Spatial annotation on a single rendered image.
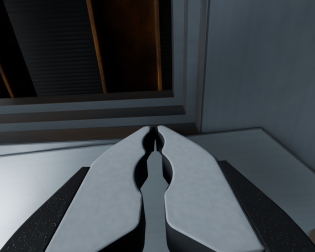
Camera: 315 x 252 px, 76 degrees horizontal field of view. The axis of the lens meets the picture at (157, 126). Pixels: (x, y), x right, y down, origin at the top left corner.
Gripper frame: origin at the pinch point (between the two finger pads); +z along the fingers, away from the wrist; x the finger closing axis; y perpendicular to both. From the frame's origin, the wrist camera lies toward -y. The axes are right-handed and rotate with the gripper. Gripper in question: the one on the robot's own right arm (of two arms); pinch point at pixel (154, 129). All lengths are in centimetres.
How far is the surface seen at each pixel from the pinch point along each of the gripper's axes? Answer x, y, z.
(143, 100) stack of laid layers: -0.9, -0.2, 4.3
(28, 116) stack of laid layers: -9.9, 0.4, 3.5
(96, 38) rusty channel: -6.7, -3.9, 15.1
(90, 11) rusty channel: -6.7, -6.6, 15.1
